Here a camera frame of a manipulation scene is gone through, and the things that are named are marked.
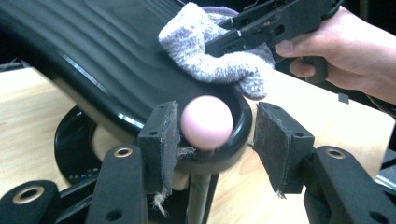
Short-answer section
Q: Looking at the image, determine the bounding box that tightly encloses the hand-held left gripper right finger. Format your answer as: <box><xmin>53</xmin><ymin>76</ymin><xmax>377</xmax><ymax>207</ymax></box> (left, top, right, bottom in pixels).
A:
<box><xmin>253</xmin><ymin>102</ymin><xmax>396</xmax><ymax>224</ymax></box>

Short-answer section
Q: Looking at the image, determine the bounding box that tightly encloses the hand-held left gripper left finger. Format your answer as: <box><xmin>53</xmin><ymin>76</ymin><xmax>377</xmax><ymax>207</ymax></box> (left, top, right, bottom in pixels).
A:
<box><xmin>85</xmin><ymin>101</ymin><xmax>182</xmax><ymax>224</ymax></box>

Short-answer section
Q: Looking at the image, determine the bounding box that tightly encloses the right hand-held gripper cable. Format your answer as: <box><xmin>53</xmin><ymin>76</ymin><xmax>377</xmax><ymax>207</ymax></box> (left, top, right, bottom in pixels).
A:
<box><xmin>367</xmin><ymin>94</ymin><xmax>396</xmax><ymax>119</ymax></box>

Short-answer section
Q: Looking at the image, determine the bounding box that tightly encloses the pink ball knob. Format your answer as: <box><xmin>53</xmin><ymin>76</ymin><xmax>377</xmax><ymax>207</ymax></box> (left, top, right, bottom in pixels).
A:
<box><xmin>180</xmin><ymin>95</ymin><xmax>233</xmax><ymax>152</ymax></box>

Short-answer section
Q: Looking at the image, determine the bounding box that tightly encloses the black wavy tray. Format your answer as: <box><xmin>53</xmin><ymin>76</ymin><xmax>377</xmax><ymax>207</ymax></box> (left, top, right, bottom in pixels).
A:
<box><xmin>0</xmin><ymin>0</ymin><xmax>254</xmax><ymax>224</ymax></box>

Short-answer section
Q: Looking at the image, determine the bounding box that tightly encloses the grey cloth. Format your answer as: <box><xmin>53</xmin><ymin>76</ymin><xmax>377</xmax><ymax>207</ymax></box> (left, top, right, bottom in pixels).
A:
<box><xmin>158</xmin><ymin>2</ymin><xmax>276</xmax><ymax>101</ymax></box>

